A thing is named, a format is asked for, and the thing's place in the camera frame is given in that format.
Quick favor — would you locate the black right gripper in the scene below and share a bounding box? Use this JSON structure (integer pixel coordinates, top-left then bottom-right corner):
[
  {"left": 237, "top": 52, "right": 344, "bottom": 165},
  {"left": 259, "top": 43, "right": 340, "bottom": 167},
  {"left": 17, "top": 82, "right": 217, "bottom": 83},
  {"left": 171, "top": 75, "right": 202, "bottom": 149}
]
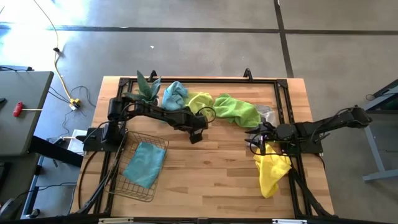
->
[{"left": 244, "top": 122, "right": 294, "bottom": 156}]

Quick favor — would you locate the lime yellow-green microfiber towel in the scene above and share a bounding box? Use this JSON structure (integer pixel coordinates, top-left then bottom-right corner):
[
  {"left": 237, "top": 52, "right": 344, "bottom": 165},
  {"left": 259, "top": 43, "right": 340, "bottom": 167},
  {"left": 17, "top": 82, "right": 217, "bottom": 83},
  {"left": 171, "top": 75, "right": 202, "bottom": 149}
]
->
[{"left": 185, "top": 91, "right": 215, "bottom": 121}]

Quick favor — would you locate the grey microfiber towel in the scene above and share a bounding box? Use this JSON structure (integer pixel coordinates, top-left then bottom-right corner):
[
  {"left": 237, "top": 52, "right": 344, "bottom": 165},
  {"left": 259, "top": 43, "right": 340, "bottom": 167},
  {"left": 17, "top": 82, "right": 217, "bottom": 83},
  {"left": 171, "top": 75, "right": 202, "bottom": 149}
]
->
[{"left": 254, "top": 104, "right": 279, "bottom": 131}]

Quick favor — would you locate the bright green microfiber towel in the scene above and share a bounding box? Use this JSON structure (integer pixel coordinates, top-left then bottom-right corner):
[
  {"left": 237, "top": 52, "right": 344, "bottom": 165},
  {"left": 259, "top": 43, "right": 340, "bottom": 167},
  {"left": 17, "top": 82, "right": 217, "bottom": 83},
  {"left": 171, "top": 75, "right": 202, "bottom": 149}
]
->
[{"left": 213, "top": 93, "right": 262, "bottom": 129}]

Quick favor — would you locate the light blue microfiber towel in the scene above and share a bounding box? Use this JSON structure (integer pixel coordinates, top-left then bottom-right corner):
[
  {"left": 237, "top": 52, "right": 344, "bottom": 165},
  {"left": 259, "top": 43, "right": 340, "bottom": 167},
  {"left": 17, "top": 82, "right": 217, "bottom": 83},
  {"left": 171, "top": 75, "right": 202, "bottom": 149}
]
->
[{"left": 160, "top": 80, "right": 190, "bottom": 112}]

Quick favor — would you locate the teal blue microfiber towel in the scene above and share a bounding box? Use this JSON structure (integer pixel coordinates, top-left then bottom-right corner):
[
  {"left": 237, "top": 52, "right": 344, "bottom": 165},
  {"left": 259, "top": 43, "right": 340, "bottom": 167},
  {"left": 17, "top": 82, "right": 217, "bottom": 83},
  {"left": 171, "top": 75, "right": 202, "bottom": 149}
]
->
[{"left": 122, "top": 141, "right": 167, "bottom": 190}]

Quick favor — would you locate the gold wire basket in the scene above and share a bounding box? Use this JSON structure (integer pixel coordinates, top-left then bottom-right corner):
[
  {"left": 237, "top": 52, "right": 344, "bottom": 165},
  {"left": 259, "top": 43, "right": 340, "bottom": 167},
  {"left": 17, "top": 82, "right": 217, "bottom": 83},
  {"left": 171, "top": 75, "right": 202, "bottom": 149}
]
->
[{"left": 104, "top": 130, "right": 170, "bottom": 203}]

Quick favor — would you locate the yellow microfiber towel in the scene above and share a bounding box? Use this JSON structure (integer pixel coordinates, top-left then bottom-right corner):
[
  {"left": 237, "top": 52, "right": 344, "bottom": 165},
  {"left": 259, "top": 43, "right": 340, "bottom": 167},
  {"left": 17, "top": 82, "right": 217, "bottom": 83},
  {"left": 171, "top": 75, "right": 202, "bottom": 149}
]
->
[{"left": 253, "top": 143, "right": 292, "bottom": 199}]

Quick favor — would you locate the snake plant in white pot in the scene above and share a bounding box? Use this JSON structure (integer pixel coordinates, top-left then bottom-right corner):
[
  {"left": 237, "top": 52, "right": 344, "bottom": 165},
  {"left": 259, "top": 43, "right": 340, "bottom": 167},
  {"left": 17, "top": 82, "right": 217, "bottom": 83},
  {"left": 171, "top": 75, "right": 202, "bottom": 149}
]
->
[{"left": 124, "top": 70, "right": 162, "bottom": 105}]

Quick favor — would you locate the black flat bar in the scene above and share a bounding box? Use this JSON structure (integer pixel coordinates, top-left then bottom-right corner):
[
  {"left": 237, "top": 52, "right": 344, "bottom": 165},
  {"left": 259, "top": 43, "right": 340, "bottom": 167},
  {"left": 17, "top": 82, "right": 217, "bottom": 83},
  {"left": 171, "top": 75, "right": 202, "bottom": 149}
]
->
[{"left": 29, "top": 135, "right": 84, "bottom": 168}]

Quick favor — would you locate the grey side table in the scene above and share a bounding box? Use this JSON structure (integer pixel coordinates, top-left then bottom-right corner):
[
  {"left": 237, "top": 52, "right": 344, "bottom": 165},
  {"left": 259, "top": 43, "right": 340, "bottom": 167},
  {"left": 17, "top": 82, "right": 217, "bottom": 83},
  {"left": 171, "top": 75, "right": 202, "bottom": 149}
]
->
[{"left": 0, "top": 70, "right": 55, "bottom": 156}]

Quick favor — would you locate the black office chair base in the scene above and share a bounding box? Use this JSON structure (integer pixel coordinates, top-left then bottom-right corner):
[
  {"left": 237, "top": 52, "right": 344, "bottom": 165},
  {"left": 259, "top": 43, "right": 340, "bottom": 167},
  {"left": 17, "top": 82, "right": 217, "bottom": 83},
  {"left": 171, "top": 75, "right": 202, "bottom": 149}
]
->
[{"left": 0, "top": 197, "right": 20, "bottom": 220}]

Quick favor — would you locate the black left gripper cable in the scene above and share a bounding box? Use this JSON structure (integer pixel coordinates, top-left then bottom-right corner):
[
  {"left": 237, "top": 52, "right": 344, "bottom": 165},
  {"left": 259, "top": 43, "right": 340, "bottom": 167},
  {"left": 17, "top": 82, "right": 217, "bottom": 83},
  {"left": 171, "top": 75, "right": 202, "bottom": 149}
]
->
[{"left": 198, "top": 106, "right": 218, "bottom": 124}]

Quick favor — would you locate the silver metal bracket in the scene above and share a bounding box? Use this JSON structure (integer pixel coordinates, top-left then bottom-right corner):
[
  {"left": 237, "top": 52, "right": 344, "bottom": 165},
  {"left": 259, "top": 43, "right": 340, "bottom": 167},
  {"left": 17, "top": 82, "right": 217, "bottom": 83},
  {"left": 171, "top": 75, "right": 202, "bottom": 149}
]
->
[{"left": 272, "top": 218, "right": 308, "bottom": 224}]

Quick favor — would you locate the grey metal table frame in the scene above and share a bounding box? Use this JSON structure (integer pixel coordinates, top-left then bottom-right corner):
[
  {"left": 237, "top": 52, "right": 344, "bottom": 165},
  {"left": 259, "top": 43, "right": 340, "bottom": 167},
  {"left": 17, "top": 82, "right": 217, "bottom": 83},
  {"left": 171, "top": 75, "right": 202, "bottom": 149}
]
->
[{"left": 346, "top": 79, "right": 398, "bottom": 184}]

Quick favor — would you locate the yellow cable plug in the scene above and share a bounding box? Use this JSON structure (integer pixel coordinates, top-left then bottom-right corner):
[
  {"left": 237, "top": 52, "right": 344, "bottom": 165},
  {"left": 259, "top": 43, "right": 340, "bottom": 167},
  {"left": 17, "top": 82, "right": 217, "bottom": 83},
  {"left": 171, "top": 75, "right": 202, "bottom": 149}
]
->
[{"left": 68, "top": 97, "right": 82, "bottom": 111}]

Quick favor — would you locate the yellow extension cable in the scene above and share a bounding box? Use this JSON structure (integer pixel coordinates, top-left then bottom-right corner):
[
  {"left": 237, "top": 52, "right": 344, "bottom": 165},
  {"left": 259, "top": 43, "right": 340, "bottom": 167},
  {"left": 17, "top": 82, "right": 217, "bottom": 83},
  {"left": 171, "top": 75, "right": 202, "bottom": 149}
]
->
[{"left": 32, "top": 0, "right": 77, "bottom": 103}]

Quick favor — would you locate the red-handled screwdriver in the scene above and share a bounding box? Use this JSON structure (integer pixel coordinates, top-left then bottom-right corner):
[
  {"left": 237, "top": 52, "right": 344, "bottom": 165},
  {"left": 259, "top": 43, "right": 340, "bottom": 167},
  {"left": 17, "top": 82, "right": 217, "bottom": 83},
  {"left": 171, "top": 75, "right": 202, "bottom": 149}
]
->
[{"left": 12, "top": 101, "right": 44, "bottom": 118}]

